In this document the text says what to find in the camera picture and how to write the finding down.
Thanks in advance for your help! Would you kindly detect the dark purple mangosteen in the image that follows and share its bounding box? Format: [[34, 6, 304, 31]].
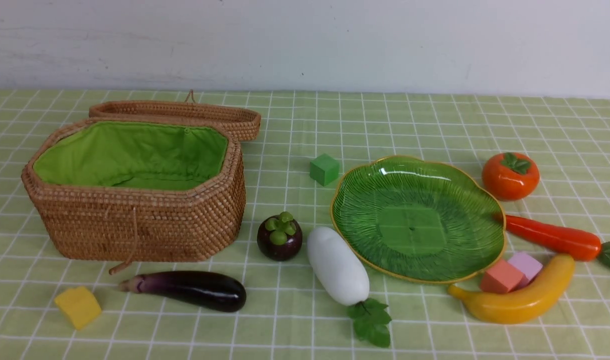
[[256, 210, 303, 262]]

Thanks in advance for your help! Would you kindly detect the white radish with leaves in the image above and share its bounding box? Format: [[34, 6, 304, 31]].
[[307, 227, 392, 348]]

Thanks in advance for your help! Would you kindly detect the dark purple eggplant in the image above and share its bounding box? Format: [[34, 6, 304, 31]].
[[118, 269, 247, 313]]

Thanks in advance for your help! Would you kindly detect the orange persimmon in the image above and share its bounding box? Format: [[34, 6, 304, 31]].
[[481, 152, 541, 202]]

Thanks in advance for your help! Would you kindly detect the yellow banana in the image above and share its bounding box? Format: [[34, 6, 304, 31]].
[[447, 254, 576, 325]]

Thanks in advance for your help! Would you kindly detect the orange carrot with leaves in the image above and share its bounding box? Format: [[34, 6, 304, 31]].
[[492, 212, 610, 269]]

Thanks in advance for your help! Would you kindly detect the green foam cube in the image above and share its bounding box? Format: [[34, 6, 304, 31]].
[[309, 153, 340, 187]]

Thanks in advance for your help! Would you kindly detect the woven wicker basket lid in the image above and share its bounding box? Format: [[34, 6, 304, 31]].
[[88, 89, 262, 141]]

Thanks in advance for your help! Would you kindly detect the green leaf-shaped glass plate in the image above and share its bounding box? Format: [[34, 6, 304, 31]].
[[329, 155, 507, 284]]

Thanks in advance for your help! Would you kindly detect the woven wicker basket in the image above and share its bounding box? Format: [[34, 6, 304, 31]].
[[21, 117, 246, 274]]

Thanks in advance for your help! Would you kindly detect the green checkered tablecloth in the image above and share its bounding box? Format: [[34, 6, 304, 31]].
[[0, 89, 610, 360]]

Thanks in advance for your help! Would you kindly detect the salmon pink foam block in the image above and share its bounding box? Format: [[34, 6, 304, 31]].
[[479, 259, 523, 294]]

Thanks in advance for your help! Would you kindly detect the lilac foam block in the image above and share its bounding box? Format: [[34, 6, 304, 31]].
[[507, 251, 544, 290]]

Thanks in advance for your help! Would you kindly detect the yellow foam block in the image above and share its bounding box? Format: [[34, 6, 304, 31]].
[[54, 285, 102, 331]]

